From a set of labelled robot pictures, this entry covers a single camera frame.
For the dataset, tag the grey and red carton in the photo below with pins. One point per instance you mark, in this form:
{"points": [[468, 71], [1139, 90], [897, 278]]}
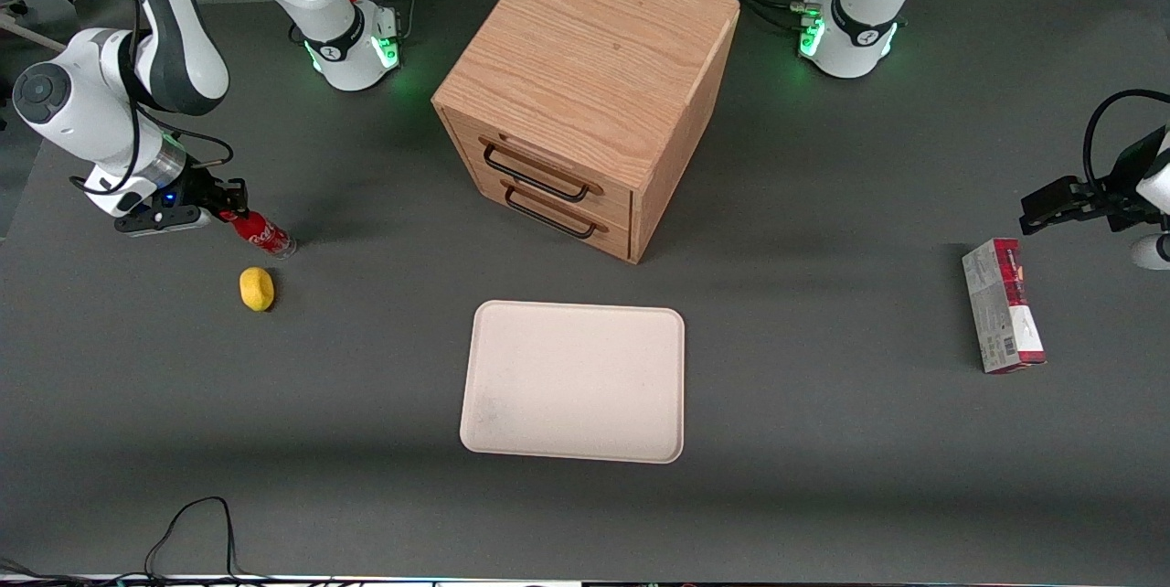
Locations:
{"points": [[1001, 308]]}

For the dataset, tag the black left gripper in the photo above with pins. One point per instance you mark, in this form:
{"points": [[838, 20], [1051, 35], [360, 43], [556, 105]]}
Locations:
{"points": [[1121, 194]]}

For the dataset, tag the white bar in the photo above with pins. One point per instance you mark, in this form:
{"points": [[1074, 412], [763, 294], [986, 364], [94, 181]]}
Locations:
{"points": [[27, 32]]}

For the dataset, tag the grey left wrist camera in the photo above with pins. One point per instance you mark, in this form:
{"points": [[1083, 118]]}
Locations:
{"points": [[1154, 250]]}

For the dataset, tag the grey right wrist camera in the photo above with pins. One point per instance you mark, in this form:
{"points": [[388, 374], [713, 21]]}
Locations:
{"points": [[160, 221]]}

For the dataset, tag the wooden drawer cabinet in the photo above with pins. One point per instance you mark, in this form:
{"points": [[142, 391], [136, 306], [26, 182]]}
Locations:
{"points": [[585, 57]]}

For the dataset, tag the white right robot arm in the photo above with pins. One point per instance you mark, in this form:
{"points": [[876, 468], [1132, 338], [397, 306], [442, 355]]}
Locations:
{"points": [[174, 38]]}

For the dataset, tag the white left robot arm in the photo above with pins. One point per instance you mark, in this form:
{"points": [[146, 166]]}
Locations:
{"points": [[864, 2]]}

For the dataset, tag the yellow lemon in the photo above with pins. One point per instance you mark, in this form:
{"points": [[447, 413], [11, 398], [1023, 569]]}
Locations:
{"points": [[257, 289]]}

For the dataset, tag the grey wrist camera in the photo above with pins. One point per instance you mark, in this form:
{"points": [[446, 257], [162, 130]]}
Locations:
{"points": [[160, 221], [1154, 250]]}

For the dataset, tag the red coke bottle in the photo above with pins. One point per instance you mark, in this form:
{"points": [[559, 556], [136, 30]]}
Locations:
{"points": [[263, 235]]}

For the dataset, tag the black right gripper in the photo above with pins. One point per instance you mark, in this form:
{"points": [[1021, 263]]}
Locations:
{"points": [[199, 192]]}

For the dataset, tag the cream plastic tray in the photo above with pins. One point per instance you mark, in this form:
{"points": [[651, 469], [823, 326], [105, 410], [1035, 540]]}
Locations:
{"points": [[576, 381]]}

